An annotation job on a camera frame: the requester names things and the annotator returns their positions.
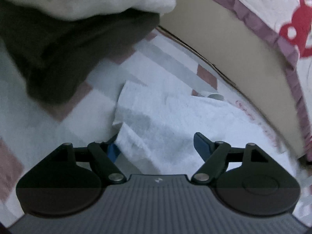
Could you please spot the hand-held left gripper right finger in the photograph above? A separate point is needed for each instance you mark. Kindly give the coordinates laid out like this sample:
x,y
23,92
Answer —
x,y
202,148

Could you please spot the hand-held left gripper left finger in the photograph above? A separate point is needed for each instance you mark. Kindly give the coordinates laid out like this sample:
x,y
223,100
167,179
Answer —
x,y
113,152

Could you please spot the plain white garment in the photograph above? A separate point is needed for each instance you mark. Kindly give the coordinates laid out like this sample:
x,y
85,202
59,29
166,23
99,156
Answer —
x,y
170,126

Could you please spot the white sheet with cartoon print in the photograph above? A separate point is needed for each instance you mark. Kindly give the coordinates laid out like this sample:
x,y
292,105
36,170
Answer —
x,y
246,109

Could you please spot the grey white brown plaid sheet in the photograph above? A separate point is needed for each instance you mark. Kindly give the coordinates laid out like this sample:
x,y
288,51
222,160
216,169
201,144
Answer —
x,y
170,61

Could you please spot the dark garment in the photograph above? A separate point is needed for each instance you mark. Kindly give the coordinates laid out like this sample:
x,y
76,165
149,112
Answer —
x,y
61,53

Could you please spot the bear printed quilt purple ruffle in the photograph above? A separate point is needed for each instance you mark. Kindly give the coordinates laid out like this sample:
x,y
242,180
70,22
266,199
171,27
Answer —
x,y
268,0

